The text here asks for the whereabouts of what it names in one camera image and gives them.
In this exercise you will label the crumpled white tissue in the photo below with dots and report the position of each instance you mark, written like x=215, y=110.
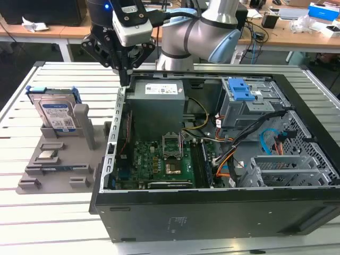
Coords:
x=33, y=25

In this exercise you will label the black open PC case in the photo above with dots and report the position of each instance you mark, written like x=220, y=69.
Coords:
x=212, y=217

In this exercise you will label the hard disk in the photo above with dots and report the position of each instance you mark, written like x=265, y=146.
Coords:
x=57, y=111

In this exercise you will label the blue cardboard box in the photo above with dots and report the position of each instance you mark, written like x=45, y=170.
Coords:
x=324, y=12

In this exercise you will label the grey metal drive cage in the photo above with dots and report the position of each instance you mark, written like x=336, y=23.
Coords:
x=239, y=111

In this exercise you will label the grey power supply unit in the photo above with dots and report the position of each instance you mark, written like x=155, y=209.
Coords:
x=155, y=111

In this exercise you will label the white flat box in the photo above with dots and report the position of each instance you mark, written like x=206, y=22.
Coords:
x=330, y=31

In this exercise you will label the RAM stick in slot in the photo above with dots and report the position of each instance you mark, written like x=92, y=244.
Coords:
x=207, y=164

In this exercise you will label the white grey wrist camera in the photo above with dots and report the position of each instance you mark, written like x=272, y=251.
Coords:
x=132, y=32

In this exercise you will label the grey parts rack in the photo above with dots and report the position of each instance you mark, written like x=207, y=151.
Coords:
x=66, y=156

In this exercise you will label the green motherboard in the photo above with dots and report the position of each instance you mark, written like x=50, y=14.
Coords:
x=148, y=162

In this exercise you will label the white power strip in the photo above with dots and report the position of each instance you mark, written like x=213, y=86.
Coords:
x=238, y=57

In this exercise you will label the silver CPU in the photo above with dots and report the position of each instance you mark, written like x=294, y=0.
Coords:
x=48, y=154

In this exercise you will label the CPU socket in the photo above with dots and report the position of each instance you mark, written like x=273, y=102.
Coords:
x=172, y=169

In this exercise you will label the wooden desk with clutter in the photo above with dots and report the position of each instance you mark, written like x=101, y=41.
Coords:
x=287, y=37

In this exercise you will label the black graphics card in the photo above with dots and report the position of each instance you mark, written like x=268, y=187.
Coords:
x=170, y=184

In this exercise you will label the crumpled clear plastic bag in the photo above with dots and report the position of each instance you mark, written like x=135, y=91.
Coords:
x=305, y=24

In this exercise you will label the wooden desk white legs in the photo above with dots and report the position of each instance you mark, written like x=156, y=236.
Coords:
x=79, y=32

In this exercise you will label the small black box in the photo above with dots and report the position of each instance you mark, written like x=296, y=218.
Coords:
x=269, y=20

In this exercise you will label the large black box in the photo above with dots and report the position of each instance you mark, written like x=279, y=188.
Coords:
x=42, y=12

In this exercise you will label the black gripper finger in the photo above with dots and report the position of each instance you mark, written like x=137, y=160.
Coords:
x=99, y=50
x=146, y=51

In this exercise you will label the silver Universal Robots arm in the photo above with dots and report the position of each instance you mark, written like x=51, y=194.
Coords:
x=183, y=34

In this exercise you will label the blue plastic drive latch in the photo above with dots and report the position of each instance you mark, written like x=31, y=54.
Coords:
x=240, y=89

